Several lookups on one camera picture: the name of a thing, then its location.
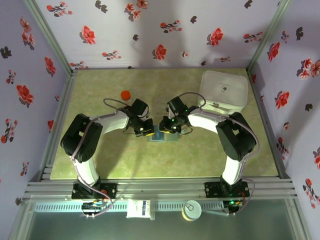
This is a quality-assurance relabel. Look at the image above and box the clear grey card holder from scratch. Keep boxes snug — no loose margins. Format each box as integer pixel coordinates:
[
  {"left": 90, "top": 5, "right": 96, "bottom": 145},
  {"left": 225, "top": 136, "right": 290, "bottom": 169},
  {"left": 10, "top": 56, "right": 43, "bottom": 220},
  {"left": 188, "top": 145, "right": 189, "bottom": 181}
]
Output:
[{"left": 146, "top": 124, "right": 180, "bottom": 144}]

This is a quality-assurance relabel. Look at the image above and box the white plastic container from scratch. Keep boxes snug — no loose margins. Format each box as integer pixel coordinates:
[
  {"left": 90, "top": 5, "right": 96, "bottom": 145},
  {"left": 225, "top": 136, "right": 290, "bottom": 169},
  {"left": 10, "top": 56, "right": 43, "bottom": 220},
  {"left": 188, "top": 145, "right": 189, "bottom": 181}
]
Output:
[{"left": 196, "top": 70, "right": 249, "bottom": 114}]

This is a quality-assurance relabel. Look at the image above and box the white blue paper packet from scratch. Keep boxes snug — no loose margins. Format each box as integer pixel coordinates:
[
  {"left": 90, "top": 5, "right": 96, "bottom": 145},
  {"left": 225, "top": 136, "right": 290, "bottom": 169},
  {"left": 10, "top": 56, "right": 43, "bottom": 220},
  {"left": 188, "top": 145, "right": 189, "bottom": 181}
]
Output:
[{"left": 126, "top": 199, "right": 156, "bottom": 221}]

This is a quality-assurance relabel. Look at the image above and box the tin can with pull tab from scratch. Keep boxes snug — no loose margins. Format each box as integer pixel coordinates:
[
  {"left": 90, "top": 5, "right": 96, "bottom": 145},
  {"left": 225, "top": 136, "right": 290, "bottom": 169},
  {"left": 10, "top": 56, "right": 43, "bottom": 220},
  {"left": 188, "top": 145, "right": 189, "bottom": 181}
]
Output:
[{"left": 181, "top": 199, "right": 203, "bottom": 222}]

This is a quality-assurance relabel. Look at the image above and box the small circuit board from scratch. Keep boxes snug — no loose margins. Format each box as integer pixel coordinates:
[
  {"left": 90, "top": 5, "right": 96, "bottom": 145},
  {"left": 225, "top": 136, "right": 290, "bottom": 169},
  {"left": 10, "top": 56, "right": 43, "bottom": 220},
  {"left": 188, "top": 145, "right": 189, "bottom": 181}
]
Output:
[
  {"left": 223, "top": 198, "right": 245, "bottom": 216},
  {"left": 81, "top": 199, "right": 106, "bottom": 218}
]

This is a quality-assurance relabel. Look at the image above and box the aluminium front rail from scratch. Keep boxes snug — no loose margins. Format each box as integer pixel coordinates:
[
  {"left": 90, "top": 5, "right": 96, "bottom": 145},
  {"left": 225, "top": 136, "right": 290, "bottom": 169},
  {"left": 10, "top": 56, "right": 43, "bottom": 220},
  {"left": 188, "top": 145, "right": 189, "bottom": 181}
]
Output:
[{"left": 22, "top": 177, "right": 299, "bottom": 201}]

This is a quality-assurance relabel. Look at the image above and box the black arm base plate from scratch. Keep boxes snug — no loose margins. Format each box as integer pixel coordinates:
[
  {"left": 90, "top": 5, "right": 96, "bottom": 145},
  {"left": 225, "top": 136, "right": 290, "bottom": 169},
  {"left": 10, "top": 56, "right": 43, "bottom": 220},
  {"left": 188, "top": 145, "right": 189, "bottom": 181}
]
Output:
[
  {"left": 204, "top": 181, "right": 250, "bottom": 199},
  {"left": 71, "top": 182, "right": 118, "bottom": 200}
]

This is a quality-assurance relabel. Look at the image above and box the slotted white cable duct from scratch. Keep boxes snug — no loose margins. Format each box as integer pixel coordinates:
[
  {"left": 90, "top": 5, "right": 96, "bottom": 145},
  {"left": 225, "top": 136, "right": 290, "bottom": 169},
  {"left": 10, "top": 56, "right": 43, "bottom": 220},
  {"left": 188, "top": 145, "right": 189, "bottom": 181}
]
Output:
[{"left": 33, "top": 201, "right": 226, "bottom": 213}]

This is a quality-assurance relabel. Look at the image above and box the lavender right arm cable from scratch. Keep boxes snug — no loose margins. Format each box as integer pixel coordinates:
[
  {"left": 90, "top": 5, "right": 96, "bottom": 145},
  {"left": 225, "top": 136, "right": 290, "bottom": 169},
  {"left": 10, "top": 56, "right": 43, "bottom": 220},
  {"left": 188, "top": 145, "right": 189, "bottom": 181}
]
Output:
[{"left": 174, "top": 91, "right": 260, "bottom": 216}]

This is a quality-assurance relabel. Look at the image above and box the lavender arm cable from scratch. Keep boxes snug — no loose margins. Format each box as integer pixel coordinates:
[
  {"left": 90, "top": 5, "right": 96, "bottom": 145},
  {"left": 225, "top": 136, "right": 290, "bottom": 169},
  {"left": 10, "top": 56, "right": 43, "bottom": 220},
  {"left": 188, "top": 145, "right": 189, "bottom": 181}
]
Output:
[
  {"left": 69, "top": 98, "right": 131, "bottom": 218},
  {"left": 174, "top": 91, "right": 260, "bottom": 216}
]

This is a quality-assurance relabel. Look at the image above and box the aluminium side rail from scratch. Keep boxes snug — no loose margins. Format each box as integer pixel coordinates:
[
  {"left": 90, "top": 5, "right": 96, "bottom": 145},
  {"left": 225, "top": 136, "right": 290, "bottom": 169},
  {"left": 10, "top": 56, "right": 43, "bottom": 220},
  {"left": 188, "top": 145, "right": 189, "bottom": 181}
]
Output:
[
  {"left": 38, "top": 69, "right": 79, "bottom": 181},
  {"left": 246, "top": 67, "right": 292, "bottom": 180}
]

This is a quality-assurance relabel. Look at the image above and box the lavender left arm cable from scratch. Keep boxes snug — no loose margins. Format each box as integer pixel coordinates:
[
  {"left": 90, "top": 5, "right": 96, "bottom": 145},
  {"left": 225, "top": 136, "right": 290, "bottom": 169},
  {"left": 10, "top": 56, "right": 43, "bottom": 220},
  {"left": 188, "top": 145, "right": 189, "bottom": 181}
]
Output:
[{"left": 69, "top": 98, "right": 131, "bottom": 218}]

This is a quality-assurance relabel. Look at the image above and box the aluminium corner post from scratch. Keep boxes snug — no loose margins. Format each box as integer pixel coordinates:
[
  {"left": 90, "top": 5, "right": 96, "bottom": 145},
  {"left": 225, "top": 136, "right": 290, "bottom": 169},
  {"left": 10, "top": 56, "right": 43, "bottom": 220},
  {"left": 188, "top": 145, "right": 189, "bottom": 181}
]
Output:
[
  {"left": 246, "top": 0, "right": 293, "bottom": 72},
  {"left": 23, "top": 0, "right": 76, "bottom": 76}
]

